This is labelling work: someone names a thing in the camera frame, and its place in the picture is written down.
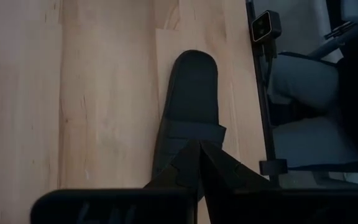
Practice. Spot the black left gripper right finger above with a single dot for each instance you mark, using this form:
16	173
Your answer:
225	174

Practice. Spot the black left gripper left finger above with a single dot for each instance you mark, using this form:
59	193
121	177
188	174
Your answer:
179	168

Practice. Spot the black slide sandal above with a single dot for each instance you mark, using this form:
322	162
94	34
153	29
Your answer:
194	93

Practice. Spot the person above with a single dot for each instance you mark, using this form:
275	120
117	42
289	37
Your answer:
306	81

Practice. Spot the black metal table frame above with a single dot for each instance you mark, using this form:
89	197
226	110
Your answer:
263	93

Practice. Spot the small black table camera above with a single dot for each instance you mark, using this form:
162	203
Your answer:
261	26

